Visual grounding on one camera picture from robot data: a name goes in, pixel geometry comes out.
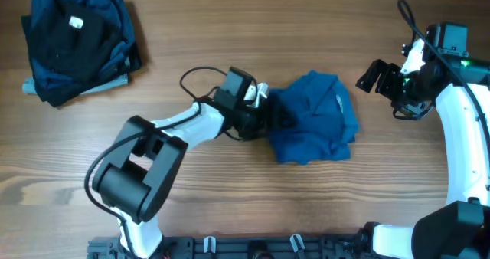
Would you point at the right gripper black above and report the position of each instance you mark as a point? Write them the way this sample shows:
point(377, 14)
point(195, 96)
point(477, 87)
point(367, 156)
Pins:
point(385, 81)

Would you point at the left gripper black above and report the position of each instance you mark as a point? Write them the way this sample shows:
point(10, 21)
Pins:
point(269, 114)

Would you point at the blue t-shirt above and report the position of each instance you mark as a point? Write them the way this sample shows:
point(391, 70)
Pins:
point(313, 120)

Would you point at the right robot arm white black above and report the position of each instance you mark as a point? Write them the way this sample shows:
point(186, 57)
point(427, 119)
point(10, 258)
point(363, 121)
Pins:
point(461, 228)

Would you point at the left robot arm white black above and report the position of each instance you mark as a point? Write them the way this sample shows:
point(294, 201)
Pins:
point(131, 179)

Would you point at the dark blue folded garment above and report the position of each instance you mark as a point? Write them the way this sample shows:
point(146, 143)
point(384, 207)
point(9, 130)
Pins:
point(103, 2)

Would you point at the black folded garment on pile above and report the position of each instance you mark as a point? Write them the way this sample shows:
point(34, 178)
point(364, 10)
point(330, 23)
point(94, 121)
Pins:
point(72, 49)

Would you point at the light grey folded garment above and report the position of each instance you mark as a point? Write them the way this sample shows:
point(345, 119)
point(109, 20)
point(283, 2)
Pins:
point(124, 79)

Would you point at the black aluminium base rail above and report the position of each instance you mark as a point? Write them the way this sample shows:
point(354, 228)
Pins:
point(330, 246)

